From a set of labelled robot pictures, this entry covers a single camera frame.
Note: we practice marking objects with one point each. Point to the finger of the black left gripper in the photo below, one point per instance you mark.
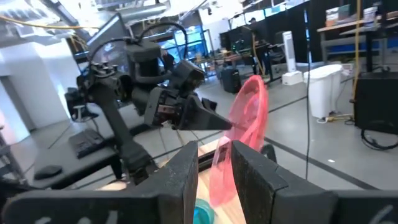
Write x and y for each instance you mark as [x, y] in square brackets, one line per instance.
[210, 104]
[202, 119]

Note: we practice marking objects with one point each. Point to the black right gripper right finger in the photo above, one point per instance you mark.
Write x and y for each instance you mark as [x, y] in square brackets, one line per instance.
[264, 193]

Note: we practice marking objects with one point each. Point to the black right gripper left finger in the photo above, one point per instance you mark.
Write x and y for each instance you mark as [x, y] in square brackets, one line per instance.
[171, 193]

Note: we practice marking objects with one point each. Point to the blue translucent plastic plate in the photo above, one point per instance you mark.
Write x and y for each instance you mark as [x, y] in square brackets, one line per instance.
[202, 214]

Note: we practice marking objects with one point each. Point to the pink translucent plastic plate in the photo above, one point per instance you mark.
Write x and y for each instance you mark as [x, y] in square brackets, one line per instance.
[248, 109]

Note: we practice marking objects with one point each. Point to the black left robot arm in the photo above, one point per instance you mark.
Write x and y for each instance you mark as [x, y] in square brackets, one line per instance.
[124, 146]

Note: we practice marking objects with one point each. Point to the black rolling case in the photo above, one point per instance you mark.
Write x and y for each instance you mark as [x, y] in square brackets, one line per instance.
[230, 81]

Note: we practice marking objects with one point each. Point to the black keyboard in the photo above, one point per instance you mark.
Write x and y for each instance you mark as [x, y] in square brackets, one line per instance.
[87, 143]

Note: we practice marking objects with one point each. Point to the person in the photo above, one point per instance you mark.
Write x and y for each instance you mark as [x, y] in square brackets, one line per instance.
[253, 22]

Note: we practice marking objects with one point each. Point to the white tower fan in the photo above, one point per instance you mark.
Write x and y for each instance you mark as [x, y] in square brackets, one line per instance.
[289, 53]

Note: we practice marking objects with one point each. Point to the black computer desk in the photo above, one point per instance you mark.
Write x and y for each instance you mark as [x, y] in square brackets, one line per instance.
[77, 165]

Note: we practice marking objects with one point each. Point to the white trash bin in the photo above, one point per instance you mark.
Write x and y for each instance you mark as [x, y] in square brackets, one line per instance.
[323, 90]

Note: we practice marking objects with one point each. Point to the black equipment case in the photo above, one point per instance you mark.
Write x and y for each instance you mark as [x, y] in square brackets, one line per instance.
[376, 102]

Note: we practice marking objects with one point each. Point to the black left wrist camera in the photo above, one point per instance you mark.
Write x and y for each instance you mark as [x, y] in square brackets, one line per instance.
[186, 77]

